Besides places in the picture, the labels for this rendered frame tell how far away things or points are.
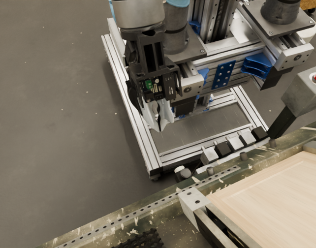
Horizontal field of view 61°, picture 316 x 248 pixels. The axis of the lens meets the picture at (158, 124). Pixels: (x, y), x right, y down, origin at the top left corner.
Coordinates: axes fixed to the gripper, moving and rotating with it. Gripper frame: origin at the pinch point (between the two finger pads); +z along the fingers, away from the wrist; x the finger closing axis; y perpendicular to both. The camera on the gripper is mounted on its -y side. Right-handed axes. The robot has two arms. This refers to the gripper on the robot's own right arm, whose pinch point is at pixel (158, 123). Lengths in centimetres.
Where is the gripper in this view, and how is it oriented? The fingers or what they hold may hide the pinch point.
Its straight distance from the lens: 54.0
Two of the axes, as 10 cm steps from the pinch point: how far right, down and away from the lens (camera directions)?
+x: 9.4, -2.9, 1.7
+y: 3.0, 4.9, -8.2
